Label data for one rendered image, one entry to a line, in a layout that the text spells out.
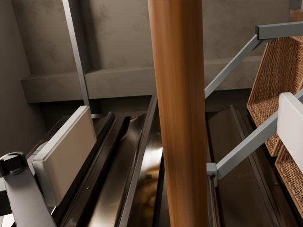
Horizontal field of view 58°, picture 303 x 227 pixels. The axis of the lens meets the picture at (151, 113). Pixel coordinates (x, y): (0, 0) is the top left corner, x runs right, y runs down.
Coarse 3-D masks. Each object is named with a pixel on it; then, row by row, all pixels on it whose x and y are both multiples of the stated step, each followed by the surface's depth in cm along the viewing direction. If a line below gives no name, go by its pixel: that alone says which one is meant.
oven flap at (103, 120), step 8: (104, 120) 171; (112, 120) 178; (96, 128) 171; (104, 128) 164; (96, 136) 152; (96, 144) 148; (88, 160) 136; (80, 176) 125; (72, 184) 118; (72, 192) 116; (64, 200) 110; (48, 208) 110; (56, 208) 104; (64, 208) 108; (56, 216) 102; (56, 224) 101
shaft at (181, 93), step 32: (160, 0) 14; (192, 0) 14; (160, 32) 15; (192, 32) 15; (160, 64) 16; (192, 64) 15; (160, 96) 17; (192, 96) 16; (192, 128) 17; (192, 160) 18; (192, 192) 19; (192, 224) 20
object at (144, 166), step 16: (160, 128) 155; (144, 144) 119; (160, 144) 146; (144, 160) 110; (160, 160) 139; (144, 176) 106; (144, 192) 102; (128, 208) 85; (144, 208) 98; (128, 224) 80; (144, 224) 94
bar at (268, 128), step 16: (256, 32) 93; (272, 32) 91; (288, 32) 90; (256, 48) 95; (272, 128) 55; (208, 144) 73; (240, 144) 58; (256, 144) 56; (208, 160) 65; (224, 160) 60; (240, 160) 58; (208, 176) 60; (208, 192) 55; (208, 208) 51; (208, 224) 48
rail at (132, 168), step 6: (150, 102) 163; (150, 108) 154; (144, 126) 135; (144, 132) 129; (138, 144) 120; (138, 150) 115; (132, 162) 108; (132, 168) 104; (132, 174) 101; (126, 186) 95; (126, 192) 92; (126, 198) 90; (120, 204) 88; (120, 210) 85; (120, 216) 83; (114, 222) 81
